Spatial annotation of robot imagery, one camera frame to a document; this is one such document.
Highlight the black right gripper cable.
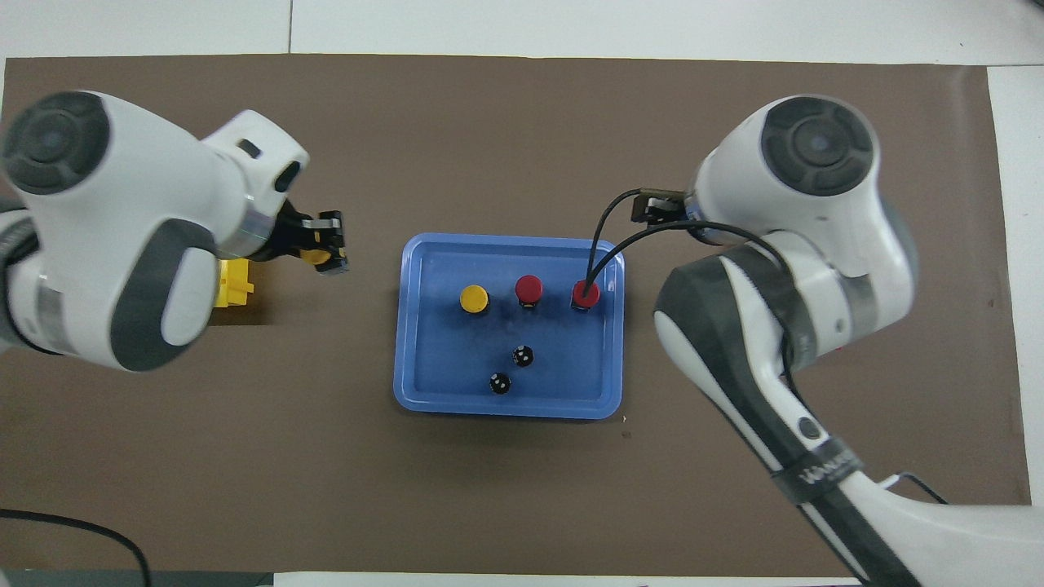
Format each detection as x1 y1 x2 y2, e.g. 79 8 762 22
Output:
586 188 798 377

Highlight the yellow plastic bin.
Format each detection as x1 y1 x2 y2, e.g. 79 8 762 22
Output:
214 258 256 309

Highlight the brown paper mat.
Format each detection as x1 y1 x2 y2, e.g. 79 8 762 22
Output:
0 55 1033 576

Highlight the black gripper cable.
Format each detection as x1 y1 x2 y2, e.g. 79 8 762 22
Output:
586 188 798 377
0 509 153 587

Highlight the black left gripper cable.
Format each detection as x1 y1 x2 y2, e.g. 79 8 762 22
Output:
0 509 153 587

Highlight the blue plastic tray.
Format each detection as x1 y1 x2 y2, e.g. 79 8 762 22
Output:
393 233 626 421

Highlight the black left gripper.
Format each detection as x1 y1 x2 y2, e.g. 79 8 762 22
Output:
259 199 351 276

